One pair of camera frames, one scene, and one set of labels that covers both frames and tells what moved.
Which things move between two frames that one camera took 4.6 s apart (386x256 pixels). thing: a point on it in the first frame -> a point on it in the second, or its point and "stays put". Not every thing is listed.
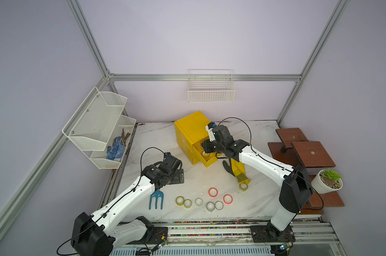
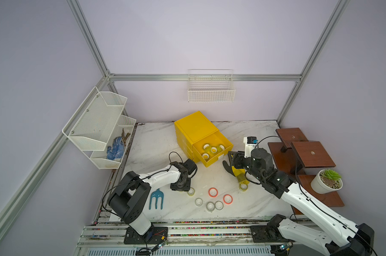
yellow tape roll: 241,189 stays put
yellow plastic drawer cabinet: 191,133 stays put
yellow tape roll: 187,203 -> 191,192
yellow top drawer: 209,159 stays put
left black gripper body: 174,178 -> 181,186
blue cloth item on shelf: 117,151 stays put
